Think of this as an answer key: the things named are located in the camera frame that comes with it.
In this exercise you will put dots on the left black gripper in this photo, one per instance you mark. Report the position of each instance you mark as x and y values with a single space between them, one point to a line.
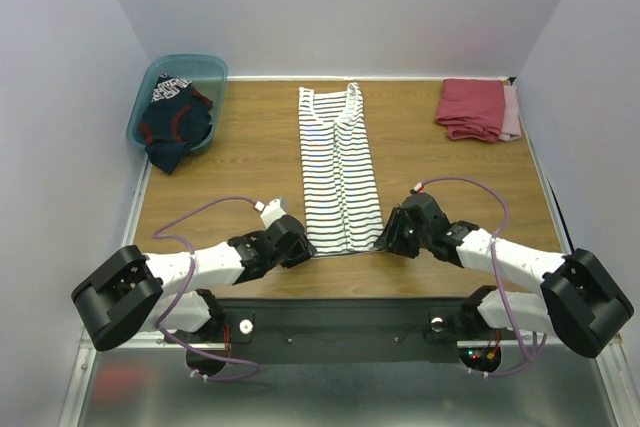
304 250

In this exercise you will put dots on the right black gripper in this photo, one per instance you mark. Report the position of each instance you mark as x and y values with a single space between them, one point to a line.
396 233

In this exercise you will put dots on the striped white tank top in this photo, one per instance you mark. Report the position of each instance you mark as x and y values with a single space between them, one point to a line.
341 201

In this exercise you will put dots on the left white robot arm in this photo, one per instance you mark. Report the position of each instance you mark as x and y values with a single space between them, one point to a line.
182 279

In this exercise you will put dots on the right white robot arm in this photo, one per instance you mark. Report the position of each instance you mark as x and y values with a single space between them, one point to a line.
569 296

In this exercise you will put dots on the folded red tank top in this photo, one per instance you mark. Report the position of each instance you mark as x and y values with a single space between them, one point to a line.
471 109

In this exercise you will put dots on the folded pink tank top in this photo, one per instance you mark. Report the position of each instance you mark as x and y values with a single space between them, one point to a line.
511 128

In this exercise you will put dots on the navy blue tank top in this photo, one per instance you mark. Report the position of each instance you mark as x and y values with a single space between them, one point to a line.
177 119

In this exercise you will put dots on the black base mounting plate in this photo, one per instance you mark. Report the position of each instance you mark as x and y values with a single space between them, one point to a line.
352 330

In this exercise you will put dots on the teal plastic bin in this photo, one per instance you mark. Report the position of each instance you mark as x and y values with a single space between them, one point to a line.
207 72

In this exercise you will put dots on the aluminium frame rail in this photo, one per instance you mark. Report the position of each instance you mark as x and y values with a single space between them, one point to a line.
125 227

